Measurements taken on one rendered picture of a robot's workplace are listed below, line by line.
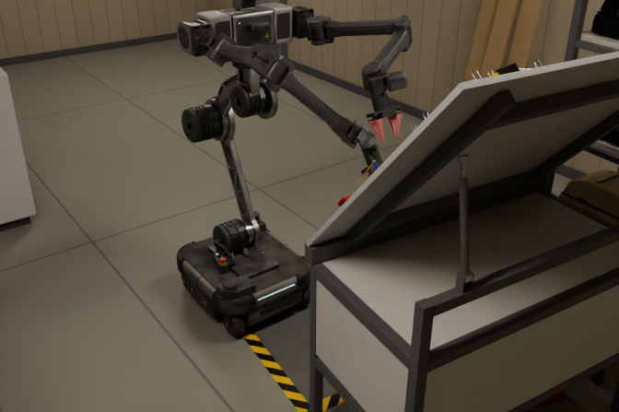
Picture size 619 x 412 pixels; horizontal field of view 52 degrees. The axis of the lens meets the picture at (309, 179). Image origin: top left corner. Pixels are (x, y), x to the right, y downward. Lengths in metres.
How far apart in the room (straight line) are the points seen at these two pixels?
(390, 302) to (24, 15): 6.63
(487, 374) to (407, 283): 0.38
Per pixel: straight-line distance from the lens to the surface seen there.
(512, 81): 1.56
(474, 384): 2.16
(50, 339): 3.43
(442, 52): 5.62
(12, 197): 4.33
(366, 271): 2.25
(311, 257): 2.25
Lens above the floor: 2.06
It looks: 26 degrees down
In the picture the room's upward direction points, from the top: straight up
